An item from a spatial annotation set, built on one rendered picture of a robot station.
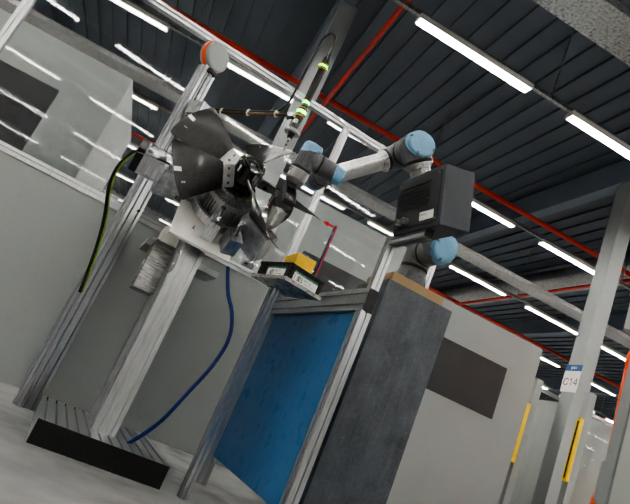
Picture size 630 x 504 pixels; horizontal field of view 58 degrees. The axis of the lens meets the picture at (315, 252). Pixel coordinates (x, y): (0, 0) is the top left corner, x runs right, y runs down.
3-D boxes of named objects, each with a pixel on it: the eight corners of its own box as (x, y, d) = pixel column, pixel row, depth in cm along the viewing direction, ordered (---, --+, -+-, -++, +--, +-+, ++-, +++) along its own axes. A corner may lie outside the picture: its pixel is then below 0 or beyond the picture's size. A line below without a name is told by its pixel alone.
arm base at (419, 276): (411, 298, 245) (419, 277, 248) (430, 296, 231) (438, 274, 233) (382, 282, 241) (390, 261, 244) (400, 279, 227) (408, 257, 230)
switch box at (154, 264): (128, 287, 247) (151, 242, 253) (147, 296, 250) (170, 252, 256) (132, 285, 233) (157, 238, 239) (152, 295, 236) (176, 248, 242)
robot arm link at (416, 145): (442, 264, 237) (414, 137, 240) (464, 260, 223) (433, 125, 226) (418, 269, 232) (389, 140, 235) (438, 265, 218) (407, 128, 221)
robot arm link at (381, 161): (398, 144, 250) (299, 171, 231) (411, 136, 239) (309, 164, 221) (407, 169, 249) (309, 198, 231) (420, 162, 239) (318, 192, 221)
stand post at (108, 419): (79, 448, 207) (190, 229, 232) (102, 456, 210) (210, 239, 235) (79, 450, 203) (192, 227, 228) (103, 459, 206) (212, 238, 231)
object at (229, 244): (220, 253, 223) (218, 240, 228) (233, 257, 227) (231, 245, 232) (229, 239, 219) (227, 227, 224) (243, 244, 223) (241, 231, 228)
